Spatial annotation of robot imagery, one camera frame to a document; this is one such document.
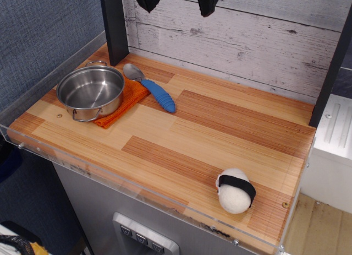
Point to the blue handled metal spoon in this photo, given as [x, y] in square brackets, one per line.
[132, 72]

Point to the black vertical post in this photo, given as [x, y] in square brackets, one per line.
[335, 65]
[116, 35]

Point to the plush sushi toy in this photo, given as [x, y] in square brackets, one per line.
[235, 192]

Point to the stainless steel pot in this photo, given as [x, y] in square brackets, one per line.
[91, 92]

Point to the white metal side shelf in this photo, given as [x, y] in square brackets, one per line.
[327, 177]

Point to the black and yellow bag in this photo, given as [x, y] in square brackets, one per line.
[20, 245]

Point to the black right vertical post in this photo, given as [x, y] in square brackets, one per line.
[335, 65]

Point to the orange folded cloth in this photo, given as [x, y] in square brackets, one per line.
[133, 93]

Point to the silver button control panel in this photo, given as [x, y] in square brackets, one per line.
[144, 235]

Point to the black left vertical post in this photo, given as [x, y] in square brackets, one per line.
[116, 35]

